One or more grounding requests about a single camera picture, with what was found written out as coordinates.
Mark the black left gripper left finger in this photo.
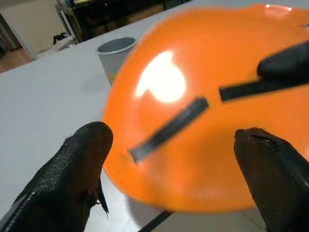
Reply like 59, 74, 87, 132
0, 121, 114, 232

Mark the dark furniture frame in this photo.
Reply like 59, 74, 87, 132
55, 0, 171, 42

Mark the grey mug with handle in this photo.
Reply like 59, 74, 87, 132
97, 37, 138, 84

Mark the orange plastic plate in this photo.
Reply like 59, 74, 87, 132
101, 3, 309, 214

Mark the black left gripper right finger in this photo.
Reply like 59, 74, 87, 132
235, 127, 309, 232

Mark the black cloth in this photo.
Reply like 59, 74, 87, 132
53, 32, 70, 44

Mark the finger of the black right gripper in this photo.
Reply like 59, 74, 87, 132
257, 40, 309, 80

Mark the black tape strip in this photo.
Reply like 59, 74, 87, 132
128, 96, 210, 165
219, 76, 309, 102

